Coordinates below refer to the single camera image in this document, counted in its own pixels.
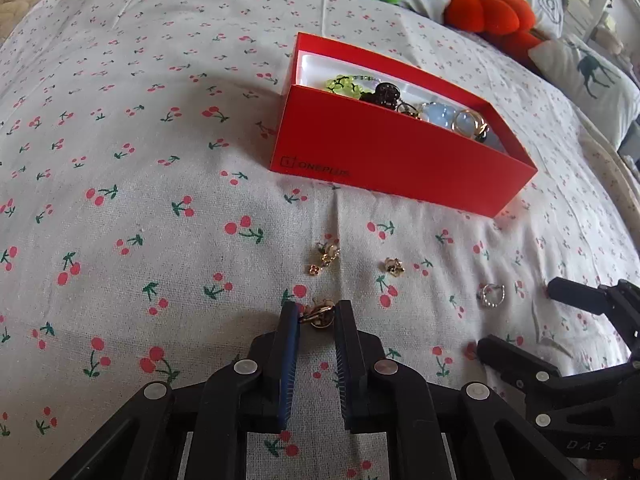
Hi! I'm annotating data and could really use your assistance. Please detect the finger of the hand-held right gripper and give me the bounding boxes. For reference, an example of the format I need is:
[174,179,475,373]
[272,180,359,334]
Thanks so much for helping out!
[475,335,640,411]
[546,277,640,361]

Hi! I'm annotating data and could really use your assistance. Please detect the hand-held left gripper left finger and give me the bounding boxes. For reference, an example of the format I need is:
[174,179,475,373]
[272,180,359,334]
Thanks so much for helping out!
[50,301,303,480]

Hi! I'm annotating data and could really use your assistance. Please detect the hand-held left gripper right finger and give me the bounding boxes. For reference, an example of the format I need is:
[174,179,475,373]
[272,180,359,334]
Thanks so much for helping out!
[332,300,588,480]

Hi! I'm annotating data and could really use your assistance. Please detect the red cardboard box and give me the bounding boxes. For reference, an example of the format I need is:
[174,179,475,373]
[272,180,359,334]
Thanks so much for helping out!
[269,32,538,218]

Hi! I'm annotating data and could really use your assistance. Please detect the blue bead bracelet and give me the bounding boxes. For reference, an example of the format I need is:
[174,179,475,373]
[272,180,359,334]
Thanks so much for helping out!
[417,101,506,151]

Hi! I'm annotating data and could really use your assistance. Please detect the black hair claw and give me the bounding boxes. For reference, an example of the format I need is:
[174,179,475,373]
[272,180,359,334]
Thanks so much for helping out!
[360,82,403,108]

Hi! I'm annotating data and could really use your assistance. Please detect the green bead bracelet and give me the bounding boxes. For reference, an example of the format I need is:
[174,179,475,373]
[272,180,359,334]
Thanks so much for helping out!
[325,74,381,101]

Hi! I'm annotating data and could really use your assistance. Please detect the deer print pillow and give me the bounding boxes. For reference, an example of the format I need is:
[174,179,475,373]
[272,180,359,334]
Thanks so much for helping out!
[529,35,640,148]

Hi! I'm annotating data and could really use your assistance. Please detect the stack of books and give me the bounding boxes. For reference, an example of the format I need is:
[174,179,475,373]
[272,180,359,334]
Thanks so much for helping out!
[560,0,626,56]

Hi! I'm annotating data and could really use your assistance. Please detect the orange pumpkin plush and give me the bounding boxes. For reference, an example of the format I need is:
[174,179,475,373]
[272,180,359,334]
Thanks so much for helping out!
[444,0,543,56]

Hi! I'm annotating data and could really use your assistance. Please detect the silver ring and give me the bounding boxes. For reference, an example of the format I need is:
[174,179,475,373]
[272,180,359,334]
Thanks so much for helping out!
[476,282,507,308]

